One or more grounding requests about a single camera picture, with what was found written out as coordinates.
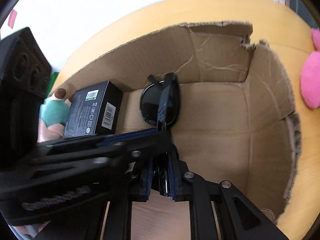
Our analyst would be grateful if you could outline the red wall sign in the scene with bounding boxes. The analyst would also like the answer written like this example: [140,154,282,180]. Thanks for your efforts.
[8,9,17,29]

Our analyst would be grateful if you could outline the green covered side table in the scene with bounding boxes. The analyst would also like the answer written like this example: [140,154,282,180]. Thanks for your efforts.
[47,72,59,96]

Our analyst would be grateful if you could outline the pink plush toy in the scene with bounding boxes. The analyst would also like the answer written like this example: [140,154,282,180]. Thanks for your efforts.
[300,29,320,109]

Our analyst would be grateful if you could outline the left hand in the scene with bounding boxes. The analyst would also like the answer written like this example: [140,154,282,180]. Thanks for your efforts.
[9,222,49,240]

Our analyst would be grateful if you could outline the black product box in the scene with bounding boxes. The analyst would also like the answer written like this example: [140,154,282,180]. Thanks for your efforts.
[63,81,123,137]

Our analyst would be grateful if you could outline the pig plush teal shirt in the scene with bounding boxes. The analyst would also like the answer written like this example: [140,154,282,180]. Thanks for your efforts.
[37,88,73,142]

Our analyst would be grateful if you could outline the black sunglasses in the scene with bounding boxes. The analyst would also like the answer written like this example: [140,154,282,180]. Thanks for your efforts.
[139,73,181,197]

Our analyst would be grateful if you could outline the brown cardboard box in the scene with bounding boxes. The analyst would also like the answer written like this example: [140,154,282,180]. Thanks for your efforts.
[61,22,300,239]

